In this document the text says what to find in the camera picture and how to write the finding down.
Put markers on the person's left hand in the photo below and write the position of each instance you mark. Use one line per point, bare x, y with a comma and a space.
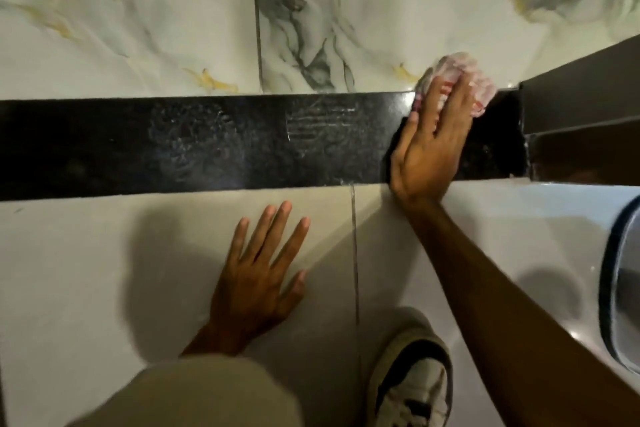
252, 291

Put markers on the person's right hand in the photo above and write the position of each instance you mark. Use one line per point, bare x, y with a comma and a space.
425, 161

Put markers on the person's left little finger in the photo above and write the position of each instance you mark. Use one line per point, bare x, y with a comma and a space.
237, 241

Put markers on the person's left thumb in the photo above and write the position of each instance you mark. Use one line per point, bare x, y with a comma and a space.
294, 290

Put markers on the person's left middle finger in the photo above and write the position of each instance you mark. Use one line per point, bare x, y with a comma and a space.
275, 234

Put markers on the person's right thumb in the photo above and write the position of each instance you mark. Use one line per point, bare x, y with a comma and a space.
404, 139

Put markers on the pink cleaning cloth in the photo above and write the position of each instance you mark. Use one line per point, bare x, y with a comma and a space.
457, 66

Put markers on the person's left forearm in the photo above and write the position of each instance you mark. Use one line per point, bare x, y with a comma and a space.
210, 341

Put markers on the black stone ledge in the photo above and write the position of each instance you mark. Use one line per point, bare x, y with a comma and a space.
200, 146

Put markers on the beige trousers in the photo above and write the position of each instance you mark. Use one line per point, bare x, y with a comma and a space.
200, 394

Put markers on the black and white shoe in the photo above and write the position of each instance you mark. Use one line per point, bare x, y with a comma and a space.
412, 386

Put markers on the white washing machine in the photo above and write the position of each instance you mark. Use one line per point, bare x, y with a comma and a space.
540, 241

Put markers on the dark brown cabinet panel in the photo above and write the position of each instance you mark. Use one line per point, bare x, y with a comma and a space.
585, 101

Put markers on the dark round machine door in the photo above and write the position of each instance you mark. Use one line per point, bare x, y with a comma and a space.
625, 291

